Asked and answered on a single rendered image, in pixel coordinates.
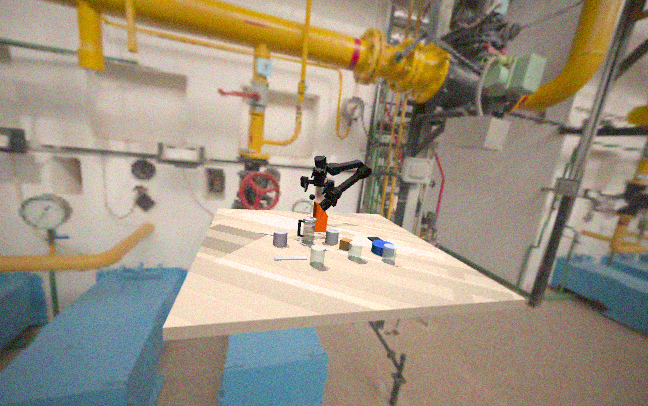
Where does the blue disc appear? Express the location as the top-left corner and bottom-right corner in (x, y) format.
(371, 240), (392, 256)

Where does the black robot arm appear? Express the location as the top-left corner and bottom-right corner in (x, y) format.
(311, 156), (372, 213)

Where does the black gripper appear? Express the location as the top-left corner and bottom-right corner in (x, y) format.
(300, 176), (334, 195)

